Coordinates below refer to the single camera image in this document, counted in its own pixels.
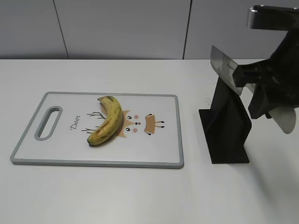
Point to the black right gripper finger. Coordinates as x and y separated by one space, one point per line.
254 73
263 100

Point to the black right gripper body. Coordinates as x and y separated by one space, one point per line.
284 70

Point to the white handled kitchen knife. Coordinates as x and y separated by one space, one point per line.
224 66

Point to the yellow spotted banana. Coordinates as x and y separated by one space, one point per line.
111 124

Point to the black knife stand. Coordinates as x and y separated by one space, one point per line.
226 126

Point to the white deer cutting board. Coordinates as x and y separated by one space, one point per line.
150 135

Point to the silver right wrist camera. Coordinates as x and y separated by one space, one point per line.
273 18

